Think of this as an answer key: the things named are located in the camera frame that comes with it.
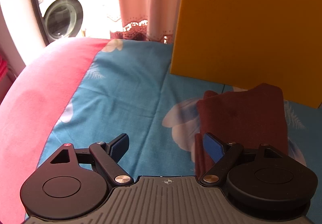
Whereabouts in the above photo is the dark red knit sweater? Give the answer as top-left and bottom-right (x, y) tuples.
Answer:
(195, 83), (288, 178)

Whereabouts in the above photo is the blue floral bed sheet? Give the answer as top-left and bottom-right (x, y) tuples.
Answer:
(25, 38), (322, 224)

